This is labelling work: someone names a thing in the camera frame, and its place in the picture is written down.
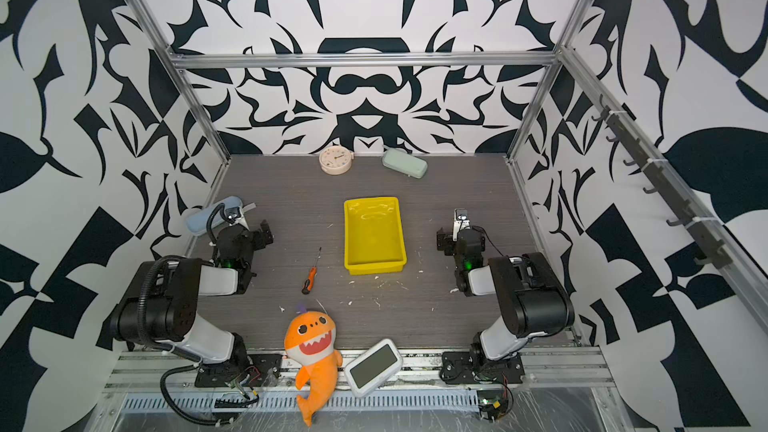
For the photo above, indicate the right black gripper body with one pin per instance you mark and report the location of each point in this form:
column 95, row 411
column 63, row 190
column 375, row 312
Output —
column 453, row 248

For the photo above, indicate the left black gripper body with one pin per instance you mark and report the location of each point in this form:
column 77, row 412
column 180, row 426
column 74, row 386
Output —
column 254, row 242

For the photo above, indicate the orange handled screwdriver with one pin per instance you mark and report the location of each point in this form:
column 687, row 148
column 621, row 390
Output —
column 310, row 279

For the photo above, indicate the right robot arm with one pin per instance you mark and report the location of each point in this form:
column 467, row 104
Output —
column 532, row 304

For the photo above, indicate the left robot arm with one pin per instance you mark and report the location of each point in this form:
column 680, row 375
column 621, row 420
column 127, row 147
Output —
column 160, row 307

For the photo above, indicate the yellow plastic bin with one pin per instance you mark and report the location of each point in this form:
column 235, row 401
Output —
column 374, row 239

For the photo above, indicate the blue glasses case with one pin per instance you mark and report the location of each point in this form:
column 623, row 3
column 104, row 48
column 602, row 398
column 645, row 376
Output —
column 196, row 223

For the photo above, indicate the green glasses case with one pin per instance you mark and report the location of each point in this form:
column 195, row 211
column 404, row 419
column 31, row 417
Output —
column 404, row 163

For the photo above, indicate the orange shark plush toy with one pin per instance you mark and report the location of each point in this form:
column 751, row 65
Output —
column 310, row 342

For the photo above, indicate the beige round clock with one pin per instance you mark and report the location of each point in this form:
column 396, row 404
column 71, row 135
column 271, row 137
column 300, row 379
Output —
column 336, row 160

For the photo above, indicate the white digital timer display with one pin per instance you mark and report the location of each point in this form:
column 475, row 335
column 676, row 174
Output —
column 373, row 368

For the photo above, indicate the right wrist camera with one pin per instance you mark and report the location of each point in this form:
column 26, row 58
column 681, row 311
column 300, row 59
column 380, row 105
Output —
column 461, row 220

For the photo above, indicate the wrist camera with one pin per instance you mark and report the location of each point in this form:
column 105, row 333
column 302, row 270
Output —
column 461, row 220
column 232, row 215

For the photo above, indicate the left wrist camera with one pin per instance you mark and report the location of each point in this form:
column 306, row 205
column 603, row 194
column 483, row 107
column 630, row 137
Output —
column 232, row 215

